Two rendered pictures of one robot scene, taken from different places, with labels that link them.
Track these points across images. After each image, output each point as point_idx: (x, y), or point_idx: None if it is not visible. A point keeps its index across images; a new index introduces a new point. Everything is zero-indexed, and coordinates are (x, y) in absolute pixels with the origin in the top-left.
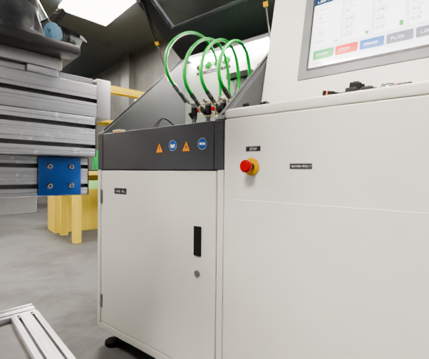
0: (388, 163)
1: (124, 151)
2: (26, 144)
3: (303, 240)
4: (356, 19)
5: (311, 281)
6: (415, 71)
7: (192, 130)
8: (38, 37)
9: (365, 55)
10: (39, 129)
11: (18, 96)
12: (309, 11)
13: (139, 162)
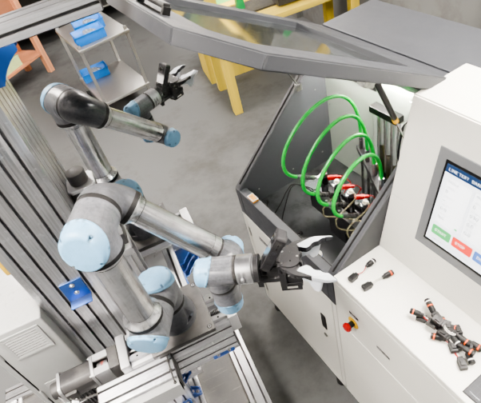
0: (430, 399)
1: (260, 221)
2: (203, 358)
3: (385, 381)
4: (479, 225)
5: (389, 397)
6: None
7: (311, 264)
8: (194, 339)
9: (475, 268)
10: (207, 351)
11: (192, 347)
12: (439, 171)
13: None
